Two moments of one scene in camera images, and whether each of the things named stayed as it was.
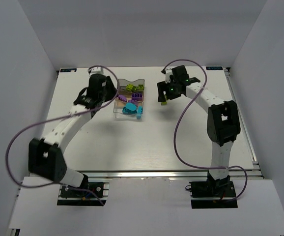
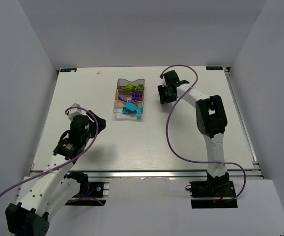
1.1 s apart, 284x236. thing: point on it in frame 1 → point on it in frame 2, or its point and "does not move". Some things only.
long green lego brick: (130, 87) does not move
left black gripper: (110, 86) → (94, 123)
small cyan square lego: (126, 111) does not move
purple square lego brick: (137, 96) does not move
